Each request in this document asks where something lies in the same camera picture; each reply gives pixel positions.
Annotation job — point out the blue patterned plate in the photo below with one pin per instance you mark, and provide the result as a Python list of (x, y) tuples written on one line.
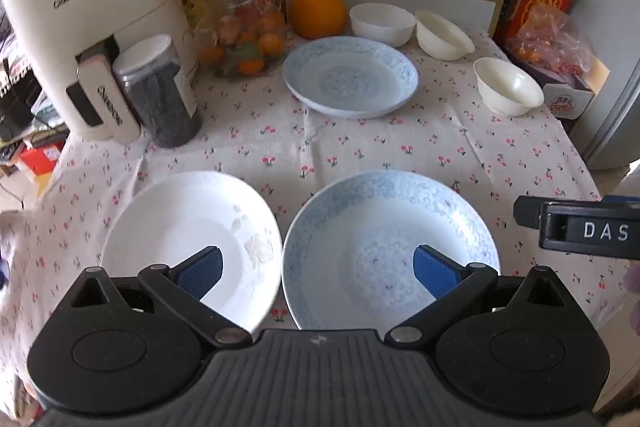
[(350, 77), (370, 217)]

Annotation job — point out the orange without leaves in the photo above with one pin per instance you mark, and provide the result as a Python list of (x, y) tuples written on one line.
[(317, 12)]

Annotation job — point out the small cream bowl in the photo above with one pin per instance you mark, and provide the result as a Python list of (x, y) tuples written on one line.
[(442, 37), (505, 87)]

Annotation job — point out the cream air fryer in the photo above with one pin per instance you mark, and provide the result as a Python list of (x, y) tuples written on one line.
[(90, 7)]

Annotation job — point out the glass jar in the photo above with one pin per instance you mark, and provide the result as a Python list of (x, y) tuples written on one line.
[(240, 37)]

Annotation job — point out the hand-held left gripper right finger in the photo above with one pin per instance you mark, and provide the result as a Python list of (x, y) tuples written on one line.
[(435, 269)]

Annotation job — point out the large white bowl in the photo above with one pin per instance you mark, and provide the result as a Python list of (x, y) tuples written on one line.
[(382, 24)]

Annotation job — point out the pile of small oranges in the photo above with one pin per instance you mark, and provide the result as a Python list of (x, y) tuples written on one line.
[(250, 52)]

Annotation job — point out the cherry print tablecloth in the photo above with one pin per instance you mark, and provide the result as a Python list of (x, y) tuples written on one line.
[(350, 147)]

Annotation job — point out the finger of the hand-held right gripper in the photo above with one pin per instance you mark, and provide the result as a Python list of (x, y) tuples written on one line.
[(625, 201), (560, 229)]

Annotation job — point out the white cardboard box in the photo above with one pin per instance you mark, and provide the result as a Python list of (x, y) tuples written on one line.
[(575, 99)]

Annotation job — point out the dark jar with white lid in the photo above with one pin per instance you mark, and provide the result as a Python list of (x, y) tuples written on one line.
[(160, 102)]

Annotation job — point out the plastic bag of oranges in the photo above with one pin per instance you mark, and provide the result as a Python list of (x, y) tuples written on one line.
[(550, 39)]

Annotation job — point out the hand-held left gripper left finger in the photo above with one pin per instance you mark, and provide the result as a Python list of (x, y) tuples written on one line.
[(200, 269)]

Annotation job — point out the white floral plate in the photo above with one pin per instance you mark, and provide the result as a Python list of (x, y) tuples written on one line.
[(185, 217)]

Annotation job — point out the pile of books and papers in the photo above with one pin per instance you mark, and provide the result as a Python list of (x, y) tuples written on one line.
[(30, 142)]

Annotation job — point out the white refrigerator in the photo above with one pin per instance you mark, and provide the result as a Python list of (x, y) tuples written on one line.
[(610, 32)]

